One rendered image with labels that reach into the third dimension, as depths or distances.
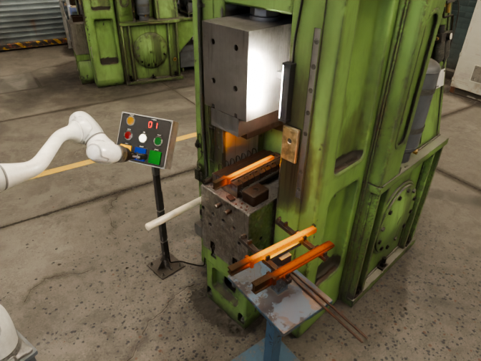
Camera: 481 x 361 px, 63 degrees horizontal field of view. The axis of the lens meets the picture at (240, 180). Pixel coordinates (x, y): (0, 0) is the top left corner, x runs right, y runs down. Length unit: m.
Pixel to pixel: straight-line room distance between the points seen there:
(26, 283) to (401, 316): 2.57
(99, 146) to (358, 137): 1.25
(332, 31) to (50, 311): 2.37
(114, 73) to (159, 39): 0.89
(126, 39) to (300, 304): 5.38
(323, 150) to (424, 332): 1.54
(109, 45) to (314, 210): 5.20
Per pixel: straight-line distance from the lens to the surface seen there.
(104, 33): 6.58
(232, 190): 2.07
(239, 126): 1.87
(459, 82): 7.16
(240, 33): 1.73
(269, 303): 1.81
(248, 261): 1.58
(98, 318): 2.80
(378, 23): 1.93
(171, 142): 2.28
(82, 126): 1.90
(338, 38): 1.61
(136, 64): 6.66
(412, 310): 2.97
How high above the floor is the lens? 2.10
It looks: 32 degrees down
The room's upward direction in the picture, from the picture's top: 1 degrees clockwise
